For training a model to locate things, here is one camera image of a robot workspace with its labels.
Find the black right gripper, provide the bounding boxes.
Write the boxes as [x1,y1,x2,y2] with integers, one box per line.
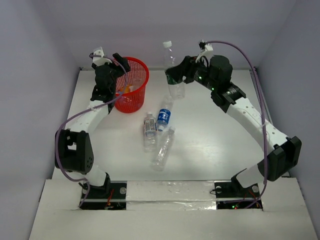
[167,54,219,91]

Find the green label clear bottle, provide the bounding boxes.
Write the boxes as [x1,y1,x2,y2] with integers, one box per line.
[163,40,185,100]

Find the orange plastic bottle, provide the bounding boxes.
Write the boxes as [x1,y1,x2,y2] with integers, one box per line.
[118,85,133,94]

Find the blue label clear bottle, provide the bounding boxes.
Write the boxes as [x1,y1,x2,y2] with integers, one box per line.
[157,95,174,132]

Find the white orange label bottle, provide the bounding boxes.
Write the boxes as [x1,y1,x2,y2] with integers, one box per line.
[143,112,158,152]

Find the plain clear plastic bottle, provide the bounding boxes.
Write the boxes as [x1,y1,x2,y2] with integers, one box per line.
[151,126,176,171]

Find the red label cola bottle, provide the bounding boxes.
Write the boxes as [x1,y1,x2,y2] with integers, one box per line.
[132,77,144,92]

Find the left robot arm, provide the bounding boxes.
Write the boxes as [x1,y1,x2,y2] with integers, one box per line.
[54,50,131,198]

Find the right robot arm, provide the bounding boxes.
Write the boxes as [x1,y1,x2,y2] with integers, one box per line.
[165,55,302,196]

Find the red plastic mesh bin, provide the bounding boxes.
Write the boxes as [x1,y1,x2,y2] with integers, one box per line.
[115,56,149,114]

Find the silver foil tape strip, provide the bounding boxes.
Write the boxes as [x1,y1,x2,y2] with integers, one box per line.
[125,181,217,211]

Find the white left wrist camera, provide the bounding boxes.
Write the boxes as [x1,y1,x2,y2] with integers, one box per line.
[89,46,106,66]

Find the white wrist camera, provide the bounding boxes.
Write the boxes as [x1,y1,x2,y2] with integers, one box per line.
[89,46,106,66]
[195,40,213,63]

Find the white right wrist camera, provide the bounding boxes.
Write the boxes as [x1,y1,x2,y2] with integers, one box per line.
[195,40,213,63]

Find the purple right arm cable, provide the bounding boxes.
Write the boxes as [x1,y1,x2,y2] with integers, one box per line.
[203,40,270,210]

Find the aluminium rail on wall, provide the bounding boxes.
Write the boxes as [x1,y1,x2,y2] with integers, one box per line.
[249,66,273,124]

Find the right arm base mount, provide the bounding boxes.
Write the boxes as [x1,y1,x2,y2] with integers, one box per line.
[209,181,260,210]

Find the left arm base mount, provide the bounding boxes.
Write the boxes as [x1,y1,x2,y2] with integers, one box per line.
[80,181,127,211]

